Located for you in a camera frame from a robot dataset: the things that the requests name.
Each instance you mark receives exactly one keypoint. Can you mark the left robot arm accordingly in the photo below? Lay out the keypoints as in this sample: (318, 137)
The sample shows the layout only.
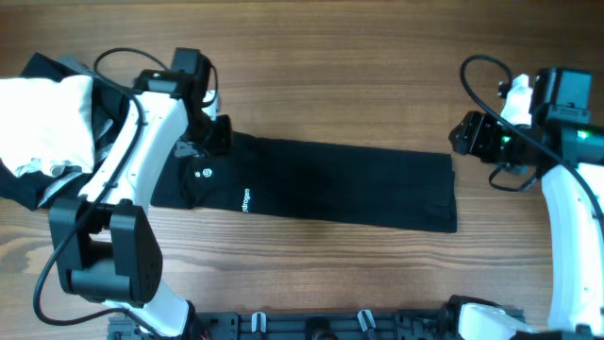
(104, 248)

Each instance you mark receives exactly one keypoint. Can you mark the black t-shirt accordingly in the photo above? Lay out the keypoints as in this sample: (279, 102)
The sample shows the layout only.
(400, 189)

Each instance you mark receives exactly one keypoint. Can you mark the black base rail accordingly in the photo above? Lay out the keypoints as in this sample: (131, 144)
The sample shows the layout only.
(401, 325)

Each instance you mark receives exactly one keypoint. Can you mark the black folded garment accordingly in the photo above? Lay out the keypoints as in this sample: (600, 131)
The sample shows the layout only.
(27, 189)

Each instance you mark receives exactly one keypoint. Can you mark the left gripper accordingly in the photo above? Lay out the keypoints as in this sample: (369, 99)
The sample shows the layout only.
(224, 141)

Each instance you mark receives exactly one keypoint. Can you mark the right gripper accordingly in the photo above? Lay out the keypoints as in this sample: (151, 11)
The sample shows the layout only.
(476, 131)

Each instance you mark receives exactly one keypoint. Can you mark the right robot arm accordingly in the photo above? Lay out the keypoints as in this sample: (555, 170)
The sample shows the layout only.
(545, 124)

